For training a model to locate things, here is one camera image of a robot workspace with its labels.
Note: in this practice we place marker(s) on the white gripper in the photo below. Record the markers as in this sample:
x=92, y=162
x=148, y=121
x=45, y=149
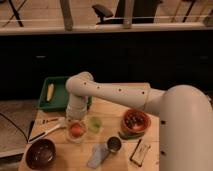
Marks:
x=76, y=111

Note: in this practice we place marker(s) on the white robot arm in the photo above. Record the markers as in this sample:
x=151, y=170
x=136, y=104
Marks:
x=185, y=115

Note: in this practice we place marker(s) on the green plastic cup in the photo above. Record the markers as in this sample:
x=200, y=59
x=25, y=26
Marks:
x=94, y=124

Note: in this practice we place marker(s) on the steel measuring cup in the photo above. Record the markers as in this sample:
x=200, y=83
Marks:
x=114, y=144

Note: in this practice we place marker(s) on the green plastic tray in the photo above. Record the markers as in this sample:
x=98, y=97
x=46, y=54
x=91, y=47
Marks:
x=60, y=96

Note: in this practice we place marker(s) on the yellow corn cob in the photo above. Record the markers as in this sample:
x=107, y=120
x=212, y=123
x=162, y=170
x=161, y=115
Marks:
x=50, y=91

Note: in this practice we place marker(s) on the translucent plastic scoop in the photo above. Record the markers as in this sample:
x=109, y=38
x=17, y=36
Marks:
x=99, y=154

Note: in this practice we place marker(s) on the green saucer plate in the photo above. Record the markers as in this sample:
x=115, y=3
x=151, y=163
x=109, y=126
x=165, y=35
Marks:
x=130, y=136

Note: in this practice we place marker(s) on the terracotta bowl with dark contents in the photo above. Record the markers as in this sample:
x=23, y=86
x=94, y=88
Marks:
x=135, y=122

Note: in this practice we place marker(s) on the dark maroon bowl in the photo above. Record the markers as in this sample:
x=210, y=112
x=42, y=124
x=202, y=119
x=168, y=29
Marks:
x=40, y=154

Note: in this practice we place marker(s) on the black office chair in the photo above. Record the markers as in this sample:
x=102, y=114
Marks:
x=128, y=12

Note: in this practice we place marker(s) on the black handled utensil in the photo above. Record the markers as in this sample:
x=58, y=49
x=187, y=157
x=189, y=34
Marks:
x=45, y=121

